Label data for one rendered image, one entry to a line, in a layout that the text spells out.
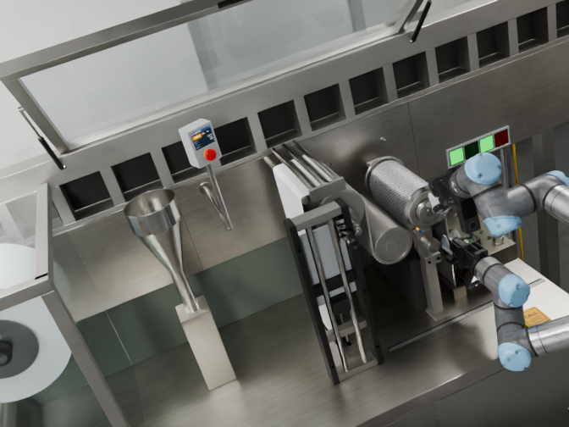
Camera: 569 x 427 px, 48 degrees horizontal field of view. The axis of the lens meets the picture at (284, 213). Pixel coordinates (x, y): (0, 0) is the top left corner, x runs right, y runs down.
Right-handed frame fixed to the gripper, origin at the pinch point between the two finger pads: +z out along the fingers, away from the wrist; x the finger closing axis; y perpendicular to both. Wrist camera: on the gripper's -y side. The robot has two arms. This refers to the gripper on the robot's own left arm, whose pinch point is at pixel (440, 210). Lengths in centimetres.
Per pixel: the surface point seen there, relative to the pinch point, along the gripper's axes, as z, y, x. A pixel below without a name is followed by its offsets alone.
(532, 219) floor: 185, -9, -129
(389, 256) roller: 10.7, -5.5, 15.9
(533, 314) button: 6.8, -37.1, -14.6
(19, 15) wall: 62, 139, 94
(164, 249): -2, 18, 75
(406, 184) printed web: 4.6, 11.4, 3.7
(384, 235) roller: 6.0, 0.1, 16.0
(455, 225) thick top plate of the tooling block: 30.4, -3.7, -15.4
